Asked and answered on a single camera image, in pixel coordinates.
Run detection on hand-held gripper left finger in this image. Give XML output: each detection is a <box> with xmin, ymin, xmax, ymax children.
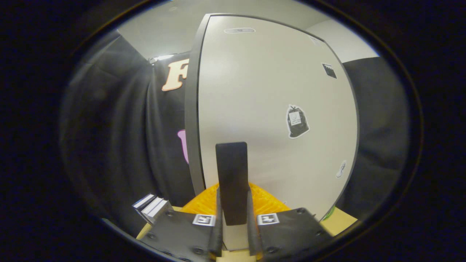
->
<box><xmin>139</xmin><ymin>183</ymin><xmax>224</xmax><ymax>262</ymax></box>

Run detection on dark cover book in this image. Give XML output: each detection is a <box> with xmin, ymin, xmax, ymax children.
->
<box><xmin>133</xmin><ymin>194</ymin><xmax>156</xmax><ymax>210</ymax></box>
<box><xmin>141</xmin><ymin>196</ymin><xmax>163</xmax><ymax>216</ymax></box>

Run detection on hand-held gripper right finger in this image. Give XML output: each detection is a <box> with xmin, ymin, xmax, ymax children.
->
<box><xmin>247</xmin><ymin>182</ymin><xmax>333</xmax><ymax>262</ymax></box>

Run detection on grey cover picture book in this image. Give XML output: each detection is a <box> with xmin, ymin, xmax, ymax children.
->
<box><xmin>147</xmin><ymin>199</ymin><xmax>173</xmax><ymax>224</ymax></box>

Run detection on black cabinet door handle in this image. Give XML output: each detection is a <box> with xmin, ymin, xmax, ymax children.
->
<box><xmin>215</xmin><ymin>142</ymin><xmax>249</xmax><ymax>226</ymax></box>

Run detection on red and green object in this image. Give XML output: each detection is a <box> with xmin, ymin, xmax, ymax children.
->
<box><xmin>320</xmin><ymin>205</ymin><xmax>336</xmax><ymax>221</ymax></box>

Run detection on white shoe cabinet door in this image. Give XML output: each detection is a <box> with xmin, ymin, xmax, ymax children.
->
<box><xmin>198</xmin><ymin>15</ymin><xmax>361</xmax><ymax>251</ymax></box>

